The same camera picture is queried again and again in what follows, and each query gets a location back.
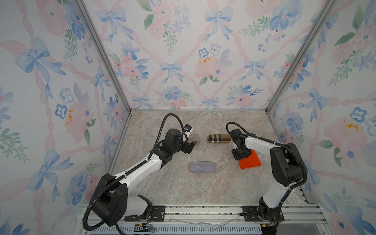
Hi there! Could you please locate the orange cleaning cloth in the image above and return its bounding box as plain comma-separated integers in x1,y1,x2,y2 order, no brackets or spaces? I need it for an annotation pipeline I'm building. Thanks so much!
239,150,262,169

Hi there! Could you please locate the purple fabric eyeglass case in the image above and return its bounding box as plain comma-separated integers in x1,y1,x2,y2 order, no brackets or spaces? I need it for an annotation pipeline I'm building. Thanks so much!
189,162,216,173

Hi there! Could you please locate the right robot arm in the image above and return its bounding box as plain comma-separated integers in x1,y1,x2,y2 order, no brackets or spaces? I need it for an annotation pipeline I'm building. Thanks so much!
229,129,307,222

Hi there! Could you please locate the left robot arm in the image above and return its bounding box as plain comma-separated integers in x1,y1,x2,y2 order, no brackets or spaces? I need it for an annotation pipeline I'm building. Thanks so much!
83,124,196,231

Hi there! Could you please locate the grey eyeglass case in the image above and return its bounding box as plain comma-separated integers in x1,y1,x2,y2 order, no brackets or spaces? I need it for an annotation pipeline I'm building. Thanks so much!
188,134,201,145

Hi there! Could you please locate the plaid eyeglass case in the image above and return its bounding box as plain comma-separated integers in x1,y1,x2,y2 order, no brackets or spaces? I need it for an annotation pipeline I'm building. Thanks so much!
207,134,231,144

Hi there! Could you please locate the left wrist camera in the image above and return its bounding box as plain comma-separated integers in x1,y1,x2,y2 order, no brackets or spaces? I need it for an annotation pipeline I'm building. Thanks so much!
184,124,193,135

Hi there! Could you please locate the left black corrugated cable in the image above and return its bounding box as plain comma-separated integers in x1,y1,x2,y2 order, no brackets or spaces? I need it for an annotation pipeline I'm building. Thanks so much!
82,113,186,231

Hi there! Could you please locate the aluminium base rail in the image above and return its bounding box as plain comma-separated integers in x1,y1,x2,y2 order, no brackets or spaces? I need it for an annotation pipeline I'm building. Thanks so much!
77,204,333,235

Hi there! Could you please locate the left corner aluminium post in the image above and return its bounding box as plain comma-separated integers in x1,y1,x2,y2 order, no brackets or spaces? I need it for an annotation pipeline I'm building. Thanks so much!
72,0,131,114

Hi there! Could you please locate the corner aluminium post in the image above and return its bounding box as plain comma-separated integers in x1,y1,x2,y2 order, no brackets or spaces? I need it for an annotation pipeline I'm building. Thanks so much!
72,0,131,114
265,0,337,115

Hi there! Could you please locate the right corner aluminium post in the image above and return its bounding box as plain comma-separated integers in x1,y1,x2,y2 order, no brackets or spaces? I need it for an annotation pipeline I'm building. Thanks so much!
265,0,337,115

